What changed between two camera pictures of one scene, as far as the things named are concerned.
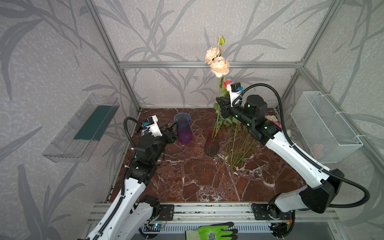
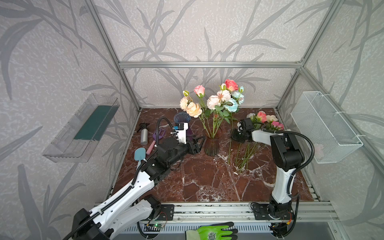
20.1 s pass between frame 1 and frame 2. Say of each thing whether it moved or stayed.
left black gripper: moved
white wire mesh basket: stayed
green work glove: stayed
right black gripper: moved
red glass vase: stayed
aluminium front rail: stayed
